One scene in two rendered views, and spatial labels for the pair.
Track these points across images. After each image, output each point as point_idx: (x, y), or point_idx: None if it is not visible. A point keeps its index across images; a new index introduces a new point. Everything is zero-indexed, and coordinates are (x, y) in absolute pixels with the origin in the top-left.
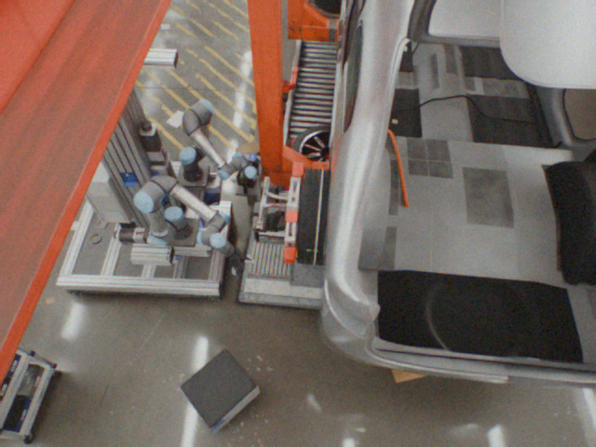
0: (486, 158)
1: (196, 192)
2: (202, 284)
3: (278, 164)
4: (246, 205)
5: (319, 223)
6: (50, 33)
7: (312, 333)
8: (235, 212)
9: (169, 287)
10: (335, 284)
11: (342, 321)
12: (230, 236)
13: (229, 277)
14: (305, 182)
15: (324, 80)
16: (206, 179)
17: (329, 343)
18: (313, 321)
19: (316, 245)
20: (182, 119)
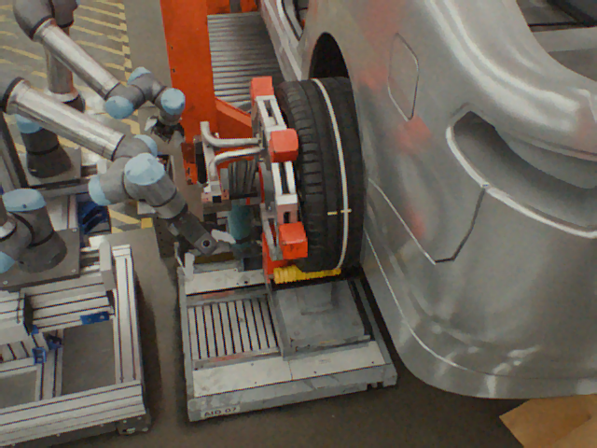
0: (557, 42)
1: (62, 200)
2: (104, 396)
3: (213, 128)
4: (157, 259)
5: (342, 147)
6: None
7: (357, 441)
8: (139, 273)
9: (28, 421)
10: (504, 89)
11: (532, 211)
12: (139, 312)
13: (156, 382)
14: (289, 88)
15: (238, 66)
16: (78, 168)
17: (459, 361)
18: (351, 418)
19: (345, 196)
20: (15, 5)
